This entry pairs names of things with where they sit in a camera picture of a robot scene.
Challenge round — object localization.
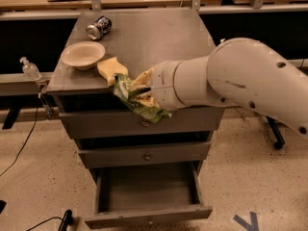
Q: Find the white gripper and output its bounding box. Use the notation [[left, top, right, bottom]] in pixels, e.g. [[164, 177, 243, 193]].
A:
[[130, 61, 185, 111]]

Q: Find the green jalapeno chip bag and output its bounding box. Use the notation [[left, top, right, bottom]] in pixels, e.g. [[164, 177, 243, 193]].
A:
[[113, 73, 171, 123]]

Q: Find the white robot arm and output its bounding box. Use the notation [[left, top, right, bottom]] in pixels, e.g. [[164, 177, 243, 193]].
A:
[[130, 38, 308, 139]]

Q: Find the grey top drawer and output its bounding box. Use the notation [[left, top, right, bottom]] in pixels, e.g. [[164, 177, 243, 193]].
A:
[[60, 107, 224, 139]]

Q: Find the grey wooden drawer cabinet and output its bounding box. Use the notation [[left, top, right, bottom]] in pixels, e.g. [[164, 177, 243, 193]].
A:
[[47, 9, 215, 174]]

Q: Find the grey middle drawer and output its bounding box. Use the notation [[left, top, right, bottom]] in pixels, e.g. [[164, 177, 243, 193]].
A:
[[78, 141, 211, 169]]

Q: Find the grey open bottom drawer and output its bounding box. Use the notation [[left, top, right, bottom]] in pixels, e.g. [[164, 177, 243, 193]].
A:
[[85, 162, 213, 229]]

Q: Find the yellow sponge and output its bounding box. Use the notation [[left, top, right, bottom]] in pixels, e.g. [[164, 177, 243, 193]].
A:
[[97, 57, 128, 87]]

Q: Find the beige paper bowl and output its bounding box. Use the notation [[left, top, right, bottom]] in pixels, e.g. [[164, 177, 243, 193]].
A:
[[61, 41, 106, 70]]

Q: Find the blue soda can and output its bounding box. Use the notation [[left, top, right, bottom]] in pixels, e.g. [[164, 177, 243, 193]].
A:
[[86, 15, 112, 40]]

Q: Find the clear pump sanitizer bottle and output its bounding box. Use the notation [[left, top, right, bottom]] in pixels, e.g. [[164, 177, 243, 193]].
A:
[[20, 57, 42, 81]]

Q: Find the black wheeled stand leg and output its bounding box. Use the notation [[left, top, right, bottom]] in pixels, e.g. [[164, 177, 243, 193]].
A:
[[267, 116, 285, 149]]

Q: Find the black floor cable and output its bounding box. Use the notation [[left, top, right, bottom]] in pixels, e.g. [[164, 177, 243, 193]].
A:
[[0, 108, 40, 177]]

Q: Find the black object with cable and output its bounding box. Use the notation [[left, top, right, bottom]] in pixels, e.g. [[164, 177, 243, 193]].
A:
[[26, 210, 73, 231]]

